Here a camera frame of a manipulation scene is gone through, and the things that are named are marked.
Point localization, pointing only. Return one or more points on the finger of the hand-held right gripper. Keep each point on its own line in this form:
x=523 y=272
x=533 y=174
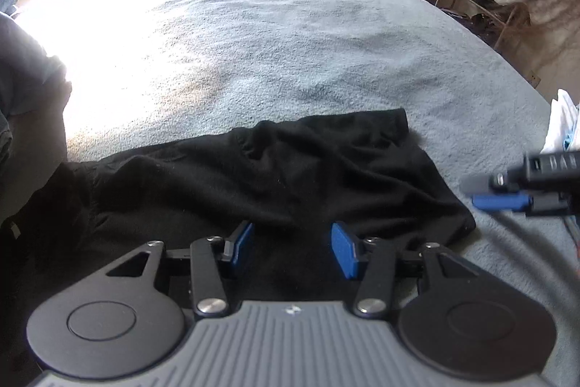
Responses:
x=498 y=202
x=485 y=184

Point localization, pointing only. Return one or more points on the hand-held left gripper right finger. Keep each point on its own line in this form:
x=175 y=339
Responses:
x=344 y=251

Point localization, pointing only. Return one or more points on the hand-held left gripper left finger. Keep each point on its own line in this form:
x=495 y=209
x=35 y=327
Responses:
x=242 y=246

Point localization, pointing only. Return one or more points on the black pants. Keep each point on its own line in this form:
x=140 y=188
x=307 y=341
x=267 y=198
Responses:
x=272 y=174

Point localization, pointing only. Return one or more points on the white cloth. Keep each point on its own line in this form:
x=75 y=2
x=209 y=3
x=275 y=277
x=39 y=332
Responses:
x=564 y=119

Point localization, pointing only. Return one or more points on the metal shoe rack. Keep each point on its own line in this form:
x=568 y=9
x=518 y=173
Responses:
x=480 y=19

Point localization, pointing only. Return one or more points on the wall socket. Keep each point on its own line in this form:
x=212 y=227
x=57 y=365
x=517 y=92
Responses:
x=536 y=79

